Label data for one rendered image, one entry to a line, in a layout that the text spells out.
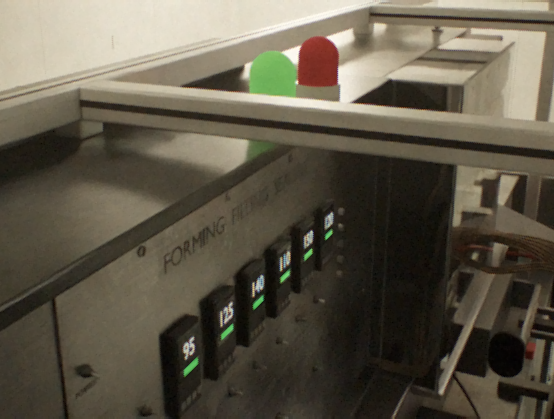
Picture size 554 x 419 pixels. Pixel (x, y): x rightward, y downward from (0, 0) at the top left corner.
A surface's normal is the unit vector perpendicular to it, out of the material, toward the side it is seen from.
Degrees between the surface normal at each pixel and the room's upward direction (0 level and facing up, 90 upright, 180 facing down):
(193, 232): 90
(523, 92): 90
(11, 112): 90
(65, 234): 0
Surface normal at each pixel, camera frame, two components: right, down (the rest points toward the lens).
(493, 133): -0.41, 0.32
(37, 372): 0.91, 0.15
